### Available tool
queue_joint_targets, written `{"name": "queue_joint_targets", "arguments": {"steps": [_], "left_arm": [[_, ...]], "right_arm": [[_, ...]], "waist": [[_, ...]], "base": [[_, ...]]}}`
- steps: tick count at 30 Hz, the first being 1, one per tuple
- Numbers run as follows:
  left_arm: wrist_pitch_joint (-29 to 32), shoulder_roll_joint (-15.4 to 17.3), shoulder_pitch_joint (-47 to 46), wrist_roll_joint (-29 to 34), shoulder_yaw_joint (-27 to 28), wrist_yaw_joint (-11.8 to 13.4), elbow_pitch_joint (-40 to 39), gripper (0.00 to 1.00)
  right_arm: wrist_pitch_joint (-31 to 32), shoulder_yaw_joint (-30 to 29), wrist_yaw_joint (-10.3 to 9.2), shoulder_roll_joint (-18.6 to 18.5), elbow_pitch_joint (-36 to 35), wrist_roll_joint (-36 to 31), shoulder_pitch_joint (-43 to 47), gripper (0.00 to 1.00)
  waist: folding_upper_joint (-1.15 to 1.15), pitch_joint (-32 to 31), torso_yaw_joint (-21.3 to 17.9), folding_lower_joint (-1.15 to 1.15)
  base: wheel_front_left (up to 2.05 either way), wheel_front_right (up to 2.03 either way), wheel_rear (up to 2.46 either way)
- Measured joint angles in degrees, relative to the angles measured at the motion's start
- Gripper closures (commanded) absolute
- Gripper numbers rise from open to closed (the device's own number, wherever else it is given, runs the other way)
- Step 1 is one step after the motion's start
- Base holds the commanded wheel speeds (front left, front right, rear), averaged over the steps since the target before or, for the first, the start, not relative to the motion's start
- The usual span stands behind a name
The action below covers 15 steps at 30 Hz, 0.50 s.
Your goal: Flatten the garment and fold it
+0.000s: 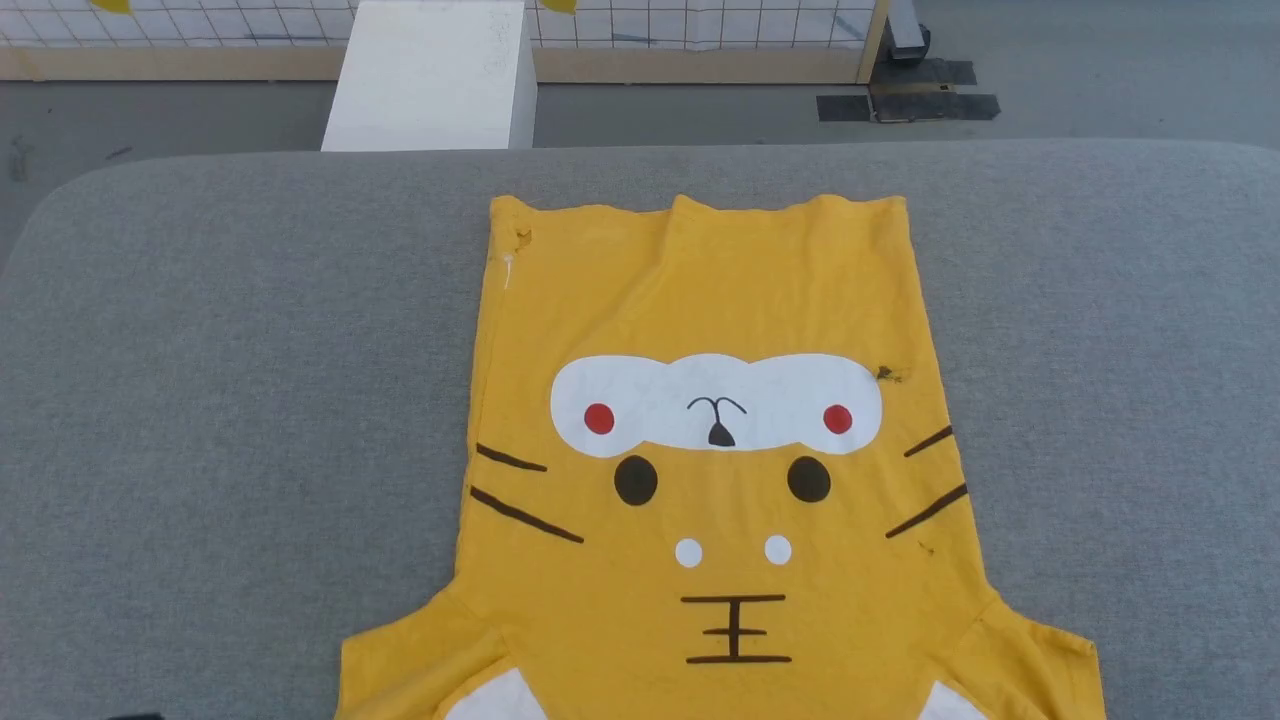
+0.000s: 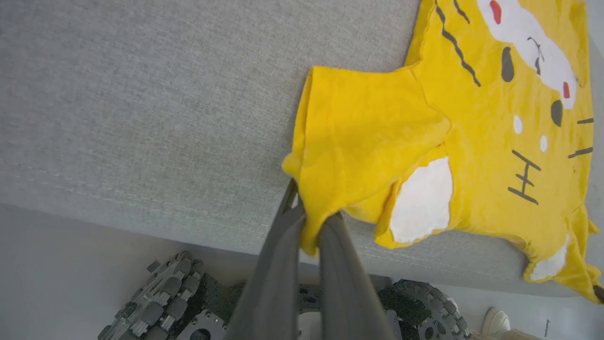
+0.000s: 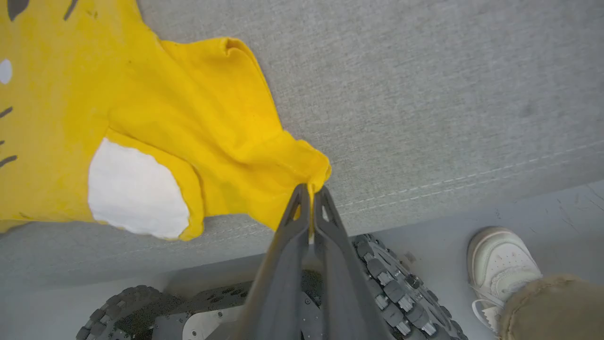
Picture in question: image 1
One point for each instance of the yellow cat print garment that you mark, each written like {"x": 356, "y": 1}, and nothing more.
{"x": 720, "y": 300}

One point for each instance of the small black floor tape patch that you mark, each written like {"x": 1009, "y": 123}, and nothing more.
{"x": 843, "y": 108}

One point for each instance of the white rectangular box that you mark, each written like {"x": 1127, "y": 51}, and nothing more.
{"x": 430, "y": 80}

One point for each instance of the yellow paper piece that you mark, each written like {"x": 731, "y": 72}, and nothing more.
{"x": 560, "y": 5}
{"x": 110, "y": 5}

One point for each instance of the long black floor tape patch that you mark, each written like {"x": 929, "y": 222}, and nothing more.
{"x": 940, "y": 107}

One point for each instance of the black tape patch under post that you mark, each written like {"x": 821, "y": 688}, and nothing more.
{"x": 940, "y": 72}

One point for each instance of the grey metal post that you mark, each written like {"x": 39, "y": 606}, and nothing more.
{"x": 905, "y": 30}

